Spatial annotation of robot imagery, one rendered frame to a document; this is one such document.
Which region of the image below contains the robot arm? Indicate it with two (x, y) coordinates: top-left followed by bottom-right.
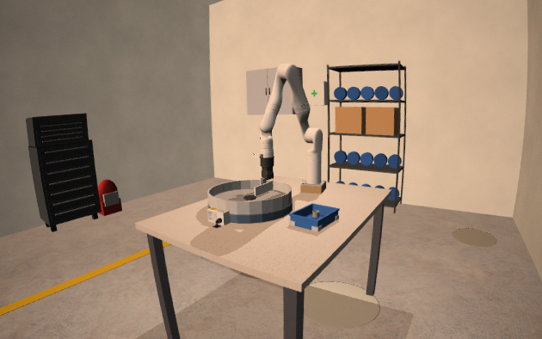
(260, 64), (323, 184)

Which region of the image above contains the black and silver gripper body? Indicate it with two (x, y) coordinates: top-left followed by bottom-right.
(252, 148), (274, 179)

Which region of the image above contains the blue open crate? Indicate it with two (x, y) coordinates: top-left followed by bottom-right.
(289, 203), (340, 232)

